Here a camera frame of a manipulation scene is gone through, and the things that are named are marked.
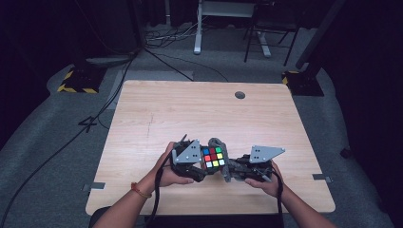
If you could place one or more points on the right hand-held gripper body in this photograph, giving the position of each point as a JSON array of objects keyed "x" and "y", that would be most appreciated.
[{"x": 261, "y": 153}]

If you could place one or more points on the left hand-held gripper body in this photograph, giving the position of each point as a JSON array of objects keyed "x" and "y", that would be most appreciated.
[{"x": 188, "y": 152}]

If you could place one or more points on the grey fluffy cloth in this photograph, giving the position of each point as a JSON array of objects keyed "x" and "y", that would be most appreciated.
[{"x": 227, "y": 164}]

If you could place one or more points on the multicoloured puzzle cube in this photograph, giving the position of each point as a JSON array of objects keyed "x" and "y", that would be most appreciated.
[{"x": 213, "y": 157}]

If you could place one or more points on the person's left hand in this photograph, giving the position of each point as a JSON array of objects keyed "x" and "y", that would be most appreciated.
[{"x": 161, "y": 174}]

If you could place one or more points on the person's right hand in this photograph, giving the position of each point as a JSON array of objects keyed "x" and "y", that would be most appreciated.
[{"x": 272, "y": 188}]

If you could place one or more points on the person's dark clothing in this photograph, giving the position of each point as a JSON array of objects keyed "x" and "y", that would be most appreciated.
[{"x": 221, "y": 221}]

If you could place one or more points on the grey table grommet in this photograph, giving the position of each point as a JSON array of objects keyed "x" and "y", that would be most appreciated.
[{"x": 239, "y": 95}]

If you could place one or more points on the black yellow striped stand base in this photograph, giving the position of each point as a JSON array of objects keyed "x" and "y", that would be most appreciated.
[
  {"x": 80, "y": 79},
  {"x": 302, "y": 84}
]

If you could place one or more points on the small black floor object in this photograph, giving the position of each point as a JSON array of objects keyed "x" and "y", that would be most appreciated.
[{"x": 346, "y": 153}]

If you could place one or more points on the black round seat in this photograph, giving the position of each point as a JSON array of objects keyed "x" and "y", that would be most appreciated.
[{"x": 96, "y": 218}]

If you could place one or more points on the grey slanted pole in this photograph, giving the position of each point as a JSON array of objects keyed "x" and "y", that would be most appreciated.
[{"x": 318, "y": 31}]

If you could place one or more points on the grey table edge bracket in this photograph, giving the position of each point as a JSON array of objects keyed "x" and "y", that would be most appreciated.
[
  {"x": 96, "y": 186},
  {"x": 320, "y": 177}
]

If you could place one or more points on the white desk frame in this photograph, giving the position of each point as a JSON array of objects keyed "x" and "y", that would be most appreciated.
[{"x": 198, "y": 31}]

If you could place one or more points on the black chair frame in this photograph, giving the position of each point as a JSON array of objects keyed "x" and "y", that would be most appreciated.
[{"x": 272, "y": 25}]

